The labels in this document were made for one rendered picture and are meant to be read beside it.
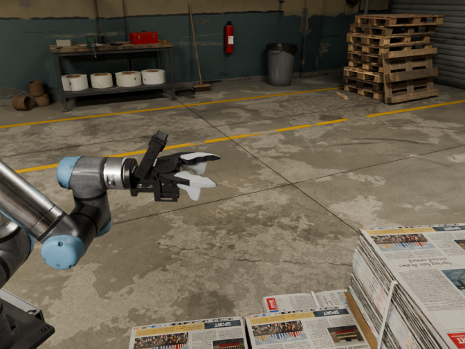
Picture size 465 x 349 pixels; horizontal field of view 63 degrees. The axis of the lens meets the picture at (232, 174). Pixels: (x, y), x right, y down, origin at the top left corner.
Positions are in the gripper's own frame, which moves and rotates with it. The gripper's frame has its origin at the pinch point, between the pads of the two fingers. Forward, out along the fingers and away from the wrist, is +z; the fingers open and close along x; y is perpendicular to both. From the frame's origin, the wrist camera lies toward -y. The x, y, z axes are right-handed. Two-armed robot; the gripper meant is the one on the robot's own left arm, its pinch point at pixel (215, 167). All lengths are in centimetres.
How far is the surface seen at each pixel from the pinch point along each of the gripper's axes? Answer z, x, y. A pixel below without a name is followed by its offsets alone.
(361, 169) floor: 123, -259, 160
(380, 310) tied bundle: 37.1, 16.3, 26.0
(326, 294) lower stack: 37, -22, 67
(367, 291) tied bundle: 36.1, 9.8, 27.7
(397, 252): 40.8, 8.7, 15.7
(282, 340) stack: 16.5, 15.9, 38.8
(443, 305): 44, 25, 13
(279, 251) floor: 30, -119, 141
